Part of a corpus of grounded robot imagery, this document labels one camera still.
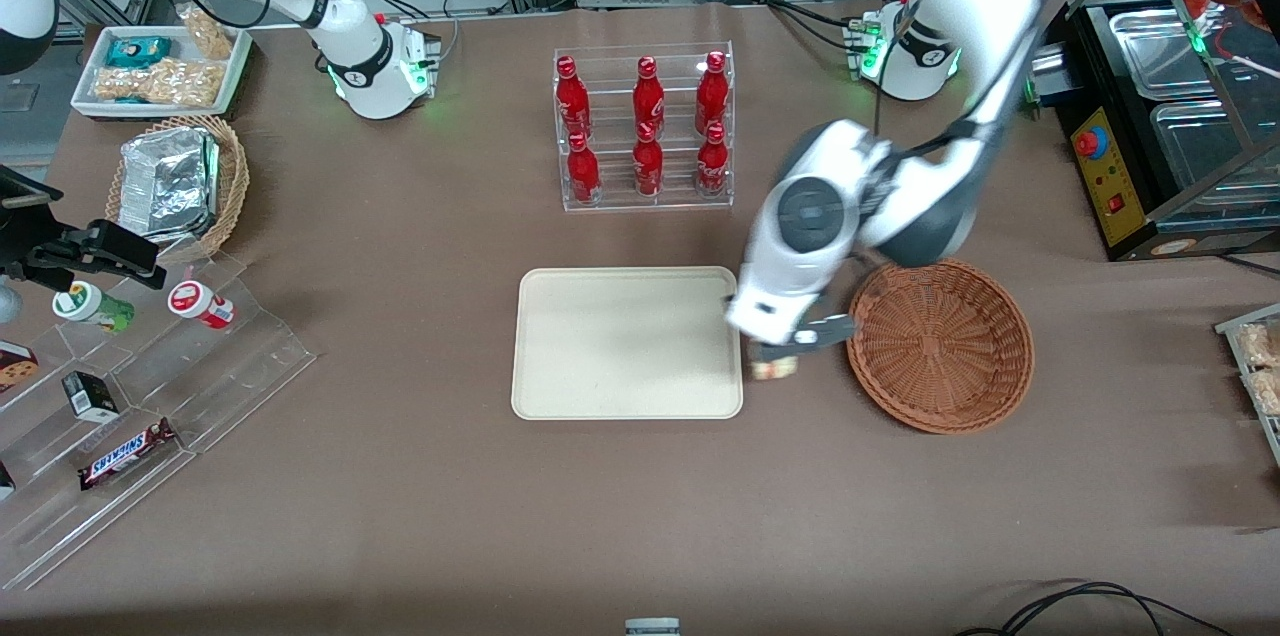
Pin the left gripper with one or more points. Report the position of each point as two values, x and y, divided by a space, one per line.
766 352

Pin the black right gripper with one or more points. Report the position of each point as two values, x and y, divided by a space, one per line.
20 238

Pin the triangle sandwich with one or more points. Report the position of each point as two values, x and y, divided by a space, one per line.
775 371

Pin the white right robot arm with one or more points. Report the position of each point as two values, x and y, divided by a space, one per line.
350 26

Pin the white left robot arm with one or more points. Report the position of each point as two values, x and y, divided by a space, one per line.
810 166

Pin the cream plastic tray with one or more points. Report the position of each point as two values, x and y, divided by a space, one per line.
620 346

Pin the round brown wicker basket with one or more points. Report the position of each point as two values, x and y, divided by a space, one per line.
940 346

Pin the tan wicker basket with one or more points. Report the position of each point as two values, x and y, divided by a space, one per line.
235 186

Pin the green snack cup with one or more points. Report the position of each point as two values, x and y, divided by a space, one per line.
95 308

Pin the silver foil bag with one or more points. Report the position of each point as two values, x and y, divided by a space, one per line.
165 181

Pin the red snack cup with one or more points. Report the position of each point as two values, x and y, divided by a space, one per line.
200 304

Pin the brown cookie box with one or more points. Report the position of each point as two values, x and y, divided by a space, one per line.
15 366

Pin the clear bag of nuts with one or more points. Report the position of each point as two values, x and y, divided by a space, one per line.
160 83
208 34

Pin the small black box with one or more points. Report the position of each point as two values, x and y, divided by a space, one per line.
92 398

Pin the clear acrylic bottle rack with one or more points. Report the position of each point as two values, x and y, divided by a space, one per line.
680 201

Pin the teal snack packet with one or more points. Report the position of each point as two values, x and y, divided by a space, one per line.
138 51

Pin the red cola bottle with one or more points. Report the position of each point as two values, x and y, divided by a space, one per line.
584 171
648 101
712 166
711 96
648 166
572 101

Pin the clear acrylic stepped stand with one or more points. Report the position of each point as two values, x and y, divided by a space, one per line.
240 366

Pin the white rectangular snack bin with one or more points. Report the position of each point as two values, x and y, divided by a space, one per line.
235 66

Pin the Snickers chocolate bar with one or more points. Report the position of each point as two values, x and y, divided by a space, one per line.
125 456

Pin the small dark packet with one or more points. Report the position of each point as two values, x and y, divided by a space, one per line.
5 481

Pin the black food warmer cabinet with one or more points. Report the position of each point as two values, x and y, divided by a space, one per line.
1110 176

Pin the silver metal cylinder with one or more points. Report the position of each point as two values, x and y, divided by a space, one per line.
1048 76

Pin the steel food pan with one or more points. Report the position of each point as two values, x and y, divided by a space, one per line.
1200 146
1150 46

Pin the clear bag of snacks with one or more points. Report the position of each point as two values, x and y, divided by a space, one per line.
1262 344
1266 391

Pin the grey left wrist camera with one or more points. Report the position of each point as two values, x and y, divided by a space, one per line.
825 331

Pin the grey metal mount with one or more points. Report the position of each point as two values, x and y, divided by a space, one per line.
652 628

